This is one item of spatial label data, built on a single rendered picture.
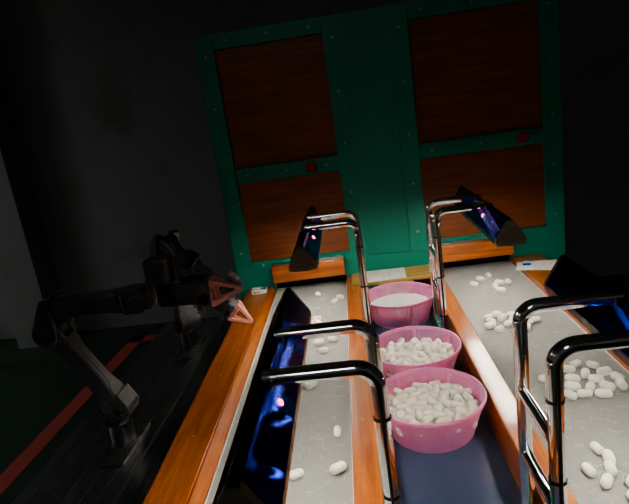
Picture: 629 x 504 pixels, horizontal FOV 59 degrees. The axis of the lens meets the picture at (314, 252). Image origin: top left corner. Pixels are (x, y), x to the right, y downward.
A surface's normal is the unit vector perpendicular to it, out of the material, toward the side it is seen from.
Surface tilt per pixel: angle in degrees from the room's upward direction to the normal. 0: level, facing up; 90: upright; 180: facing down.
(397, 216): 90
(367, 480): 0
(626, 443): 0
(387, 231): 90
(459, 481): 0
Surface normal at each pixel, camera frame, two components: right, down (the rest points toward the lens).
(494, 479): -0.14, -0.96
